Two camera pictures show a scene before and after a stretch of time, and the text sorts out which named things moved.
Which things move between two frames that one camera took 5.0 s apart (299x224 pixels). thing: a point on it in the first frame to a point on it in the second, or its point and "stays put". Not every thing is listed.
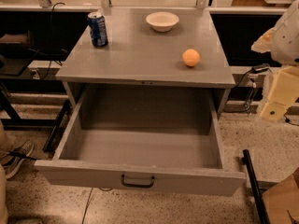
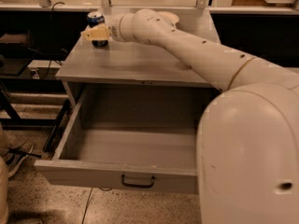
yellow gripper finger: x=283 y=93 to x=121 y=28
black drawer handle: x=135 y=185 stays put
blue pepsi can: x=98 y=29 stays put
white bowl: x=162 y=21 stays put
